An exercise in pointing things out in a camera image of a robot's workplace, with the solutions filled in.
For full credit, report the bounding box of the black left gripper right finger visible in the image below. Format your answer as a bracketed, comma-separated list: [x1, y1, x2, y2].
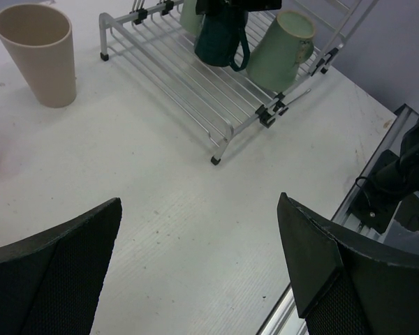
[277, 193, 419, 334]

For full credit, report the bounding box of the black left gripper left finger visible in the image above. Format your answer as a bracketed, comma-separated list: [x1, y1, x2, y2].
[0, 198, 122, 334]

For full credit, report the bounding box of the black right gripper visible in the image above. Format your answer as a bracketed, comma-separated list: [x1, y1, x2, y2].
[196, 0, 282, 15]

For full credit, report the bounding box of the light green cup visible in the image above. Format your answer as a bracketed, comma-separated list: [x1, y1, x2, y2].
[179, 0, 203, 36]

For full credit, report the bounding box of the dark teal mug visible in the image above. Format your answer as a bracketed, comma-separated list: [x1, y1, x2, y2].
[194, 3, 251, 72]

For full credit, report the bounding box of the pale green mug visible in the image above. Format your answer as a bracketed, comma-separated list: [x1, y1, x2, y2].
[246, 10, 316, 91]

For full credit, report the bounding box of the beige tall cup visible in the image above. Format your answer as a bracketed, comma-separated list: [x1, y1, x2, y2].
[0, 3, 77, 108]

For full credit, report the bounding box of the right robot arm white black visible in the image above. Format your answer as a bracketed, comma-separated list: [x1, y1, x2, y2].
[184, 1, 419, 201]

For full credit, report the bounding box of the metal wire dish rack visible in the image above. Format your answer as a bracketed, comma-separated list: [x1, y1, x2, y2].
[98, 1, 376, 165]

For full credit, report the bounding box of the aluminium rail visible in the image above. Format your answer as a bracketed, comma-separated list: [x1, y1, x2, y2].
[259, 105, 419, 334]

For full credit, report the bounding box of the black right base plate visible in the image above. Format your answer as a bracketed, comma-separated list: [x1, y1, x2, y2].
[351, 149, 406, 234]

